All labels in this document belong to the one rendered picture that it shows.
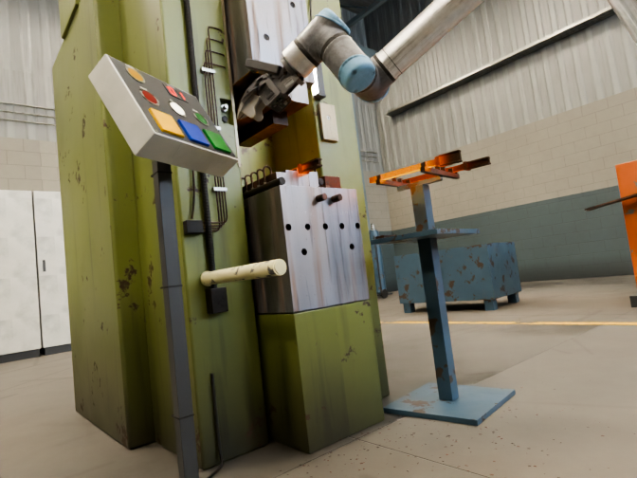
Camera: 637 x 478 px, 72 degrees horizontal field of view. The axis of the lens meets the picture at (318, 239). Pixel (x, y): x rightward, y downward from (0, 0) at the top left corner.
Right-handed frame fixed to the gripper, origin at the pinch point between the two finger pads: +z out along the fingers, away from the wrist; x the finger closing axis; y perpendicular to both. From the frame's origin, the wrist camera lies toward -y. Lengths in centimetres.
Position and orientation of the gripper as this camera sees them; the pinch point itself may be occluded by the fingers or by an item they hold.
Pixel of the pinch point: (239, 114)
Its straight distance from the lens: 131.9
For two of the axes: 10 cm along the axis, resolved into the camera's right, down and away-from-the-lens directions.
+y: 5.5, 7.8, -2.8
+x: 4.2, 0.3, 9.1
